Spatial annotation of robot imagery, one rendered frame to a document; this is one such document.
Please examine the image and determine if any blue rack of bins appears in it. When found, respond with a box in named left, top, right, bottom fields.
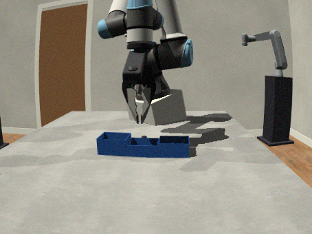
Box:
left=96, top=132, right=189, bottom=158

